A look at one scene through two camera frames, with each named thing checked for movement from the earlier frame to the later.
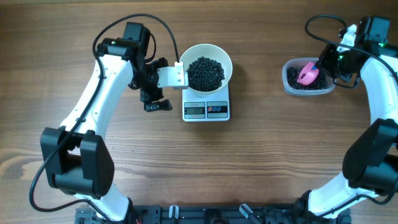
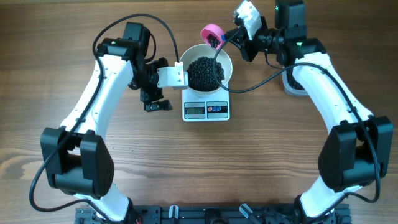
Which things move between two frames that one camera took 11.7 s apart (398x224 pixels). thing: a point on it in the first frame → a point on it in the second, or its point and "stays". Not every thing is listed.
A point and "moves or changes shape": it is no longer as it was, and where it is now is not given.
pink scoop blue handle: x=308 y=74 moves or changes shape
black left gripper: x=157 y=94 stays
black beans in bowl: x=205 y=74 stays
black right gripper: x=323 y=63 → x=241 y=35
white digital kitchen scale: x=198 y=108 stays
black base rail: x=211 y=214 stays
